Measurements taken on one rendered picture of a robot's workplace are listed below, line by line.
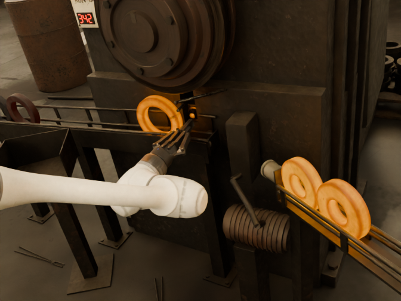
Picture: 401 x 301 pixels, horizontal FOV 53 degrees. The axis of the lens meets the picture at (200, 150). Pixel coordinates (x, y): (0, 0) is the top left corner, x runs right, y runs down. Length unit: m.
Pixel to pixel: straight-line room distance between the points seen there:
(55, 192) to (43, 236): 1.44
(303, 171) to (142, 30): 0.60
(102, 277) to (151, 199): 1.03
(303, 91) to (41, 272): 1.52
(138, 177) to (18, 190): 0.39
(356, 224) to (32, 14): 3.54
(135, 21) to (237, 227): 0.70
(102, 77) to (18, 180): 0.86
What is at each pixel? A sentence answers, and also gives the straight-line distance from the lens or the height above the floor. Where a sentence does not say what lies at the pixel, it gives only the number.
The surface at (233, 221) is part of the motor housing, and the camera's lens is 1.34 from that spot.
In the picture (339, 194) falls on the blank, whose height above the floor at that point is 0.78.
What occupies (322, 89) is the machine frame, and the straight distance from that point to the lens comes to 1.30.
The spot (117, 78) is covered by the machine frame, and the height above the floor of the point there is 0.87.
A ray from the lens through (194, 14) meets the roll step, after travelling 1.17.
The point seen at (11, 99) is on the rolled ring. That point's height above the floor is 0.76.
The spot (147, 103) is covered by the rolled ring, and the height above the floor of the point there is 0.82.
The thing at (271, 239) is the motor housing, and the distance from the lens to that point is 1.30.
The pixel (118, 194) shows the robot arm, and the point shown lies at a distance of 0.99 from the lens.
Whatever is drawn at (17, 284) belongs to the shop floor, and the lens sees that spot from 2.21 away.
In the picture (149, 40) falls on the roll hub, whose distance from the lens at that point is 1.21.
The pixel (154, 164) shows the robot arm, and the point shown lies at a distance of 1.24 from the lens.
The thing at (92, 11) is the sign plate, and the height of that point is 1.12.
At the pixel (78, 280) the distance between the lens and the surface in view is 2.05.
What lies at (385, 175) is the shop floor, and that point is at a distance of 2.42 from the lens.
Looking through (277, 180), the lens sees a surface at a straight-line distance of 1.21.
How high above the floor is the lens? 1.42
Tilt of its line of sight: 32 degrees down
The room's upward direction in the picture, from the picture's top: 10 degrees counter-clockwise
